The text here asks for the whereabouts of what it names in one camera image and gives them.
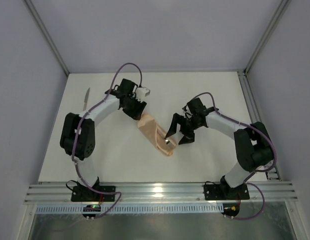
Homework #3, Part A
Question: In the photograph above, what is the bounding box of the peach satin cloth napkin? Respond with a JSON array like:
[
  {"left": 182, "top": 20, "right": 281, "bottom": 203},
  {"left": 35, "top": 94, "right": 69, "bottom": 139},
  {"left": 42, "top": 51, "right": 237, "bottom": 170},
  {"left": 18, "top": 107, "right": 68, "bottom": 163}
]
[{"left": 137, "top": 113, "right": 177, "bottom": 157}]

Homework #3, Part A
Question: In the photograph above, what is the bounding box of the pink handled table knife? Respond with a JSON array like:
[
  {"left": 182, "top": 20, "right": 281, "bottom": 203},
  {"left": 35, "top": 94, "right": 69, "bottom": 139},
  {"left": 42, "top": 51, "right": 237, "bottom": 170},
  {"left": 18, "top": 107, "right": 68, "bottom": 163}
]
[{"left": 83, "top": 87, "right": 91, "bottom": 111}]

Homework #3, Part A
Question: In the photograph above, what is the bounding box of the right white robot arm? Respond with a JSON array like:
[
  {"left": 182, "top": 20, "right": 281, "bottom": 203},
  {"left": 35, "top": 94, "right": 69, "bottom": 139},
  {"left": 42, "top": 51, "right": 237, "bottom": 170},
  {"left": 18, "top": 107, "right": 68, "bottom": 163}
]
[{"left": 165, "top": 97, "right": 275, "bottom": 200}]

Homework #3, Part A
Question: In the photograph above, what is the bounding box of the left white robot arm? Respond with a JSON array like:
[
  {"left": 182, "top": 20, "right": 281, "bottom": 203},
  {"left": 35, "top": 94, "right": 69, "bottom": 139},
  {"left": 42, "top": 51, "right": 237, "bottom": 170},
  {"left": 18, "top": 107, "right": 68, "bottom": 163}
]
[{"left": 59, "top": 78, "right": 151, "bottom": 202}]

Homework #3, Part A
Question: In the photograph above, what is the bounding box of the right controller board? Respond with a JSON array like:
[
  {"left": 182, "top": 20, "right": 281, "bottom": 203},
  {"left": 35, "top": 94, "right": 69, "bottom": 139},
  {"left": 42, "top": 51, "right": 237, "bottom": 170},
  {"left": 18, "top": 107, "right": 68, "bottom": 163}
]
[{"left": 222, "top": 202, "right": 241, "bottom": 219}]

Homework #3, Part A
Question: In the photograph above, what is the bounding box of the controller board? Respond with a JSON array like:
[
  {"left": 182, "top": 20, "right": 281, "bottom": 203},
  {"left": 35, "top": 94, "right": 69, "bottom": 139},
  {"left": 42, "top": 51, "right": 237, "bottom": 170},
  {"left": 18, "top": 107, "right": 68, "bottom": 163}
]
[
  {"left": 222, "top": 202, "right": 241, "bottom": 219},
  {"left": 81, "top": 204, "right": 101, "bottom": 220}
]

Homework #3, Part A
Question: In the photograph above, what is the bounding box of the left controller board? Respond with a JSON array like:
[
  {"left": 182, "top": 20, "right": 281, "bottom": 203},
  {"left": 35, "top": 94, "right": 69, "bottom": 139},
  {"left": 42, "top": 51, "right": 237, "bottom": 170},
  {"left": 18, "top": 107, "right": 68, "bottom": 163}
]
[{"left": 81, "top": 204, "right": 101, "bottom": 220}]

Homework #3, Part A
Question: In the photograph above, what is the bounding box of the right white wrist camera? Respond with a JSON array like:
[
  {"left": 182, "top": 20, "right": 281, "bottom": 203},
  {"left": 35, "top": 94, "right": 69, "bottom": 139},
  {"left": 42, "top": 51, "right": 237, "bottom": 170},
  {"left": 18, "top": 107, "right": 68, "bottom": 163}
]
[{"left": 182, "top": 105, "right": 191, "bottom": 116}]

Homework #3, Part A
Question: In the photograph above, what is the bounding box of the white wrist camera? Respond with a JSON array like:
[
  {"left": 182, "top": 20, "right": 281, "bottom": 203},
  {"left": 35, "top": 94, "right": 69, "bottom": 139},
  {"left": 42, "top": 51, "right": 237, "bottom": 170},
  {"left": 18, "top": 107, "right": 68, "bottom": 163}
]
[
  {"left": 135, "top": 87, "right": 151, "bottom": 101},
  {"left": 182, "top": 105, "right": 191, "bottom": 116}
]

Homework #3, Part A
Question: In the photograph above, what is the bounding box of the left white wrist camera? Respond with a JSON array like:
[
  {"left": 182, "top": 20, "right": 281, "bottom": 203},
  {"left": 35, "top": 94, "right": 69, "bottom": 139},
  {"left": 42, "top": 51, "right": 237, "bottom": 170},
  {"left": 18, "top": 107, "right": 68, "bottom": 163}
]
[{"left": 135, "top": 87, "right": 151, "bottom": 101}]

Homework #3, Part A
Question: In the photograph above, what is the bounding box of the right side aluminium rail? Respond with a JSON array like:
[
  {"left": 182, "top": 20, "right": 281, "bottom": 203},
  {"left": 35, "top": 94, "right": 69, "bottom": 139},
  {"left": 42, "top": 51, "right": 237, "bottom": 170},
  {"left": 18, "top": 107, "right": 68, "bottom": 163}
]
[{"left": 237, "top": 70, "right": 282, "bottom": 181}]

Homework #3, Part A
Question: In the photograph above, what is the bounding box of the aluminium rail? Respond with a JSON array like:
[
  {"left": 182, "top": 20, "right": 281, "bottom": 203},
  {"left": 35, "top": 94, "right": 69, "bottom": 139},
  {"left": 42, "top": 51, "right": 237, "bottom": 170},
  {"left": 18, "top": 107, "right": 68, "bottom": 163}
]
[
  {"left": 24, "top": 181, "right": 298, "bottom": 204},
  {"left": 237, "top": 70, "right": 282, "bottom": 181}
]

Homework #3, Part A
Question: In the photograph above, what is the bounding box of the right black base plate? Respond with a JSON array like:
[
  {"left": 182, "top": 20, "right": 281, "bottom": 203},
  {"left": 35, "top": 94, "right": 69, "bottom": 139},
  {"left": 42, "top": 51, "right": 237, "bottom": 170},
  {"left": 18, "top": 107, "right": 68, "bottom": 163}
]
[{"left": 203, "top": 181, "right": 250, "bottom": 201}]

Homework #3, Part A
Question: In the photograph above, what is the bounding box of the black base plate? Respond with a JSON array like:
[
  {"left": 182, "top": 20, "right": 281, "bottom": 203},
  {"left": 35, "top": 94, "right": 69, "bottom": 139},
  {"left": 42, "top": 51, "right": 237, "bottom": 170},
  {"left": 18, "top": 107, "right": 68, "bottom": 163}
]
[
  {"left": 203, "top": 181, "right": 250, "bottom": 201},
  {"left": 71, "top": 185, "right": 116, "bottom": 202}
]

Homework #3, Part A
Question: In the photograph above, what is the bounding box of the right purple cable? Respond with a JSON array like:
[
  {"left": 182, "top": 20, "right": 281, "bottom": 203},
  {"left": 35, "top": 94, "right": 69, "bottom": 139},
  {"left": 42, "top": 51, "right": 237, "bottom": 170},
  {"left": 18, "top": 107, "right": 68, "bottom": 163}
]
[{"left": 187, "top": 92, "right": 278, "bottom": 221}]

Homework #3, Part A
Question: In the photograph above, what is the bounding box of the purple cable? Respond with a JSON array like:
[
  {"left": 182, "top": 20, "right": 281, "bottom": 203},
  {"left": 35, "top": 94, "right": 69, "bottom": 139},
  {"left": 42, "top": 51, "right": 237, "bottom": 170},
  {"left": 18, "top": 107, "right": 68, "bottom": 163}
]
[
  {"left": 69, "top": 62, "right": 143, "bottom": 226},
  {"left": 187, "top": 92, "right": 278, "bottom": 221}
]

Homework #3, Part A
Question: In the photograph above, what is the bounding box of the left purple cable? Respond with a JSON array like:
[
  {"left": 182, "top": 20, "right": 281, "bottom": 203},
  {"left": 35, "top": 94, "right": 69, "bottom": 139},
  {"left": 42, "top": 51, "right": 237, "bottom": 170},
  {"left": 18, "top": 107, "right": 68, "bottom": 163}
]
[{"left": 69, "top": 62, "right": 143, "bottom": 226}]

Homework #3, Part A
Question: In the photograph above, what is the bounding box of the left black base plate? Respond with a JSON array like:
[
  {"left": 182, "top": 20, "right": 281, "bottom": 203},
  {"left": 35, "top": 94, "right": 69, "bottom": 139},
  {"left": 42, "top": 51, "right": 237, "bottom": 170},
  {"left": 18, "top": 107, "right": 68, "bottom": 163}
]
[{"left": 71, "top": 185, "right": 116, "bottom": 202}]

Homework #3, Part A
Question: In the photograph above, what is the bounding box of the front aluminium rail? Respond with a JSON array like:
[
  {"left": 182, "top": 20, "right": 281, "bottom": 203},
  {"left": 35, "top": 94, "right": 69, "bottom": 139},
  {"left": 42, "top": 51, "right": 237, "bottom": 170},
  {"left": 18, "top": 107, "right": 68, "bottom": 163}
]
[{"left": 24, "top": 181, "right": 298, "bottom": 204}]

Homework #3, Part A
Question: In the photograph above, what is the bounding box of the left aluminium frame post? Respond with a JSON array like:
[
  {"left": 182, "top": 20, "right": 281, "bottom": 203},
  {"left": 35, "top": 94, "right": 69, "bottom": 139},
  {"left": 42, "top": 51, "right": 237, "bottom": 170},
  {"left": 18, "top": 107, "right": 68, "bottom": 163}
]
[{"left": 22, "top": 0, "right": 70, "bottom": 77}]

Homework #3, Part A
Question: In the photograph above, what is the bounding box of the aluminium frame post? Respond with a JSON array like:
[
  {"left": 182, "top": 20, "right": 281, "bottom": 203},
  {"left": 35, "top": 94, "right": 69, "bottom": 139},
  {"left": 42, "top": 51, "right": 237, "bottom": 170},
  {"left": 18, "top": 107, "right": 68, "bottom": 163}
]
[
  {"left": 243, "top": 0, "right": 292, "bottom": 75},
  {"left": 22, "top": 0, "right": 70, "bottom": 77}
]

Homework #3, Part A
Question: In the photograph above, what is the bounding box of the slotted cable duct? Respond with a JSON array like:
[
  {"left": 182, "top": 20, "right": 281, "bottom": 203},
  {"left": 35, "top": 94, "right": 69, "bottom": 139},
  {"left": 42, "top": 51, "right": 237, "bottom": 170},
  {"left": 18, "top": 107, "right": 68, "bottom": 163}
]
[{"left": 35, "top": 202, "right": 223, "bottom": 215}]

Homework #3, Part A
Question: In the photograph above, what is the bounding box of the right aluminium frame post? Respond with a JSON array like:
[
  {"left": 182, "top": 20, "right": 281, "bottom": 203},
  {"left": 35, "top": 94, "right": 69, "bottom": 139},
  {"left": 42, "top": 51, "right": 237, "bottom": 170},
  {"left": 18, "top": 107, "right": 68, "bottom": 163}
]
[{"left": 243, "top": 0, "right": 292, "bottom": 75}]

